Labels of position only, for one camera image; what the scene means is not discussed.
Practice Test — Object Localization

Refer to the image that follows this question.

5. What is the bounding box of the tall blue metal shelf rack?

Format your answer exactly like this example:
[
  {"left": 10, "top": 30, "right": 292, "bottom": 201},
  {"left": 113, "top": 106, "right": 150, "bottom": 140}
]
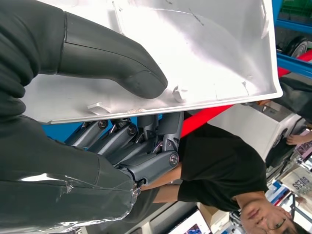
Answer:
[{"left": 271, "top": 0, "right": 312, "bottom": 80}]

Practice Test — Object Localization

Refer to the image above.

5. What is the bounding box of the seated person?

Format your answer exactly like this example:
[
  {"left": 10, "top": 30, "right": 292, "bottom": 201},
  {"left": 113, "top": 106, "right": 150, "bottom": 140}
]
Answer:
[{"left": 122, "top": 122, "right": 309, "bottom": 234}]

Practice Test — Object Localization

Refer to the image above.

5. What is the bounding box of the grey laptop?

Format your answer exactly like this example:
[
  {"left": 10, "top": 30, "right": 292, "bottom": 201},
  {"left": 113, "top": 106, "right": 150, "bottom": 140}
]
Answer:
[{"left": 168, "top": 210, "right": 213, "bottom": 234}]

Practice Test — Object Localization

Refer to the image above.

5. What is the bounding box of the black ribbed round disc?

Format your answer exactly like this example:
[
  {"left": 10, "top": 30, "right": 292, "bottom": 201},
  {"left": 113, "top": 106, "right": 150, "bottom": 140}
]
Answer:
[{"left": 283, "top": 36, "right": 310, "bottom": 59}]

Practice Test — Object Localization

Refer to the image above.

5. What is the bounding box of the green plastic crate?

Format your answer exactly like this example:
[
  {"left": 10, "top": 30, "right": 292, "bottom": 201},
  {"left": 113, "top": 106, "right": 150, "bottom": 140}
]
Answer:
[{"left": 280, "top": 0, "right": 312, "bottom": 17}]

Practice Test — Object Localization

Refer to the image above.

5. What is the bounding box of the white printed bag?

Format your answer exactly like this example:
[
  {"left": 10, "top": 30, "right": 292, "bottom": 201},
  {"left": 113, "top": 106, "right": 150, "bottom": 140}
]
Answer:
[{"left": 280, "top": 165, "right": 312, "bottom": 198}]

